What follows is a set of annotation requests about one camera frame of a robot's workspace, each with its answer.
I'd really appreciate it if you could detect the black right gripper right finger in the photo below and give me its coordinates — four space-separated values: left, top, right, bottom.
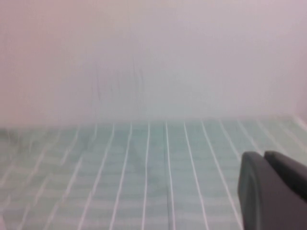
264 150 307 202

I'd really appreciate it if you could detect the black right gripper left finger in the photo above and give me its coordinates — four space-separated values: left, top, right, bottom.
237 151 307 230

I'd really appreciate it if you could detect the green checkered tablecloth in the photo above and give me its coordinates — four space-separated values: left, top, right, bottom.
0 115 307 230

